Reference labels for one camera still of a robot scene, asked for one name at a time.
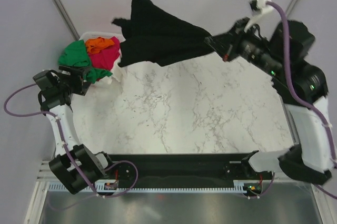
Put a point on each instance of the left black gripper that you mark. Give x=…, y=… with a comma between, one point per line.
x=76, y=77

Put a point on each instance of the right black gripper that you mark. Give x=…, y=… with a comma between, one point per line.
x=222, y=43

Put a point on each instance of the white t-shirt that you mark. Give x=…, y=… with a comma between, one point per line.
x=117, y=73

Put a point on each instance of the black t-shirt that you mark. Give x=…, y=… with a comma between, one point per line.
x=153, y=35

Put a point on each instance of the white plastic basket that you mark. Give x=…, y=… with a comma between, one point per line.
x=89, y=35

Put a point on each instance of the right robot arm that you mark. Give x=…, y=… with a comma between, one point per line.
x=302, y=88

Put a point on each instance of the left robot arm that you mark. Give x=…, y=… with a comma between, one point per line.
x=74, y=165

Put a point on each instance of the green t-shirt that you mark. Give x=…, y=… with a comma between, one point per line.
x=76, y=55

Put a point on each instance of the red pink t-shirt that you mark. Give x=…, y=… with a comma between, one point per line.
x=105, y=59

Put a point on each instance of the orange t-shirt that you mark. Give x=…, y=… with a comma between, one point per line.
x=95, y=45

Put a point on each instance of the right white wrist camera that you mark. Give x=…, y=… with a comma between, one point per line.
x=259, y=9

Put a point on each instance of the left aluminium frame post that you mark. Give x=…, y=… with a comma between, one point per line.
x=66, y=18

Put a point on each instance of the white slotted cable duct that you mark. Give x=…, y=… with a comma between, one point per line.
x=231, y=187

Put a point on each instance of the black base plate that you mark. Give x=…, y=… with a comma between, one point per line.
x=154, y=169

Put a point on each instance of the aluminium front rail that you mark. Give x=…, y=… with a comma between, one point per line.
x=45, y=174

